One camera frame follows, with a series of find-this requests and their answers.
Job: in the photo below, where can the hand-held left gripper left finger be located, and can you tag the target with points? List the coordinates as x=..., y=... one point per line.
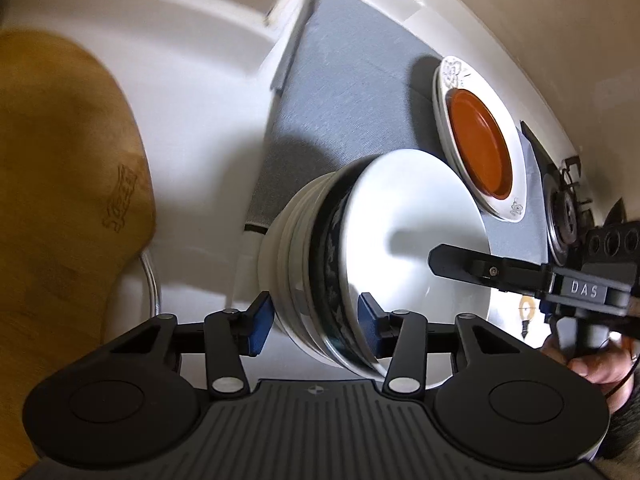
x=260, y=320

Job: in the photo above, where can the grey and white printed mat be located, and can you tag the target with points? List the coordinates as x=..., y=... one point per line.
x=340, y=85

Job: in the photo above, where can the person's right hand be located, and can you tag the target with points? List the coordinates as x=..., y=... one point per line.
x=605, y=370

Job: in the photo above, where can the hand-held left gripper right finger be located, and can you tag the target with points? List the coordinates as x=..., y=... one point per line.
x=369, y=325

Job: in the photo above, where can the white ribbed bowl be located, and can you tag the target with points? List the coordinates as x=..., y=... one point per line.
x=287, y=240

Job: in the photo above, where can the black glass gas stove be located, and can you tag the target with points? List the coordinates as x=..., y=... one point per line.
x=531, y=137

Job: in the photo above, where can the brown round plate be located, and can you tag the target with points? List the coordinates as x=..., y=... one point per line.
x=477, y=140

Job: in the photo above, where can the black pan support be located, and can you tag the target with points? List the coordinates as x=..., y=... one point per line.
x=572, y=170

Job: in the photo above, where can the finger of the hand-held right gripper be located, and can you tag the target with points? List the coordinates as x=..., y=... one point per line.
x=460, y=262

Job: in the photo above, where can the steel stove burner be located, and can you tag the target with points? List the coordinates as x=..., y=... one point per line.
x=562, y=215

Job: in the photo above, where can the wooden cutting board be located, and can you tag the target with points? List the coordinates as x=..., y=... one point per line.
x=60, y=160

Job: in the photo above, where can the white bowl blue patterned rim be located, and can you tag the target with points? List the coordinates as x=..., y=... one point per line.
x=400, y=200

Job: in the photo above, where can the person's right forearm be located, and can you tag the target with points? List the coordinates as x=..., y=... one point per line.
x=625, y=425

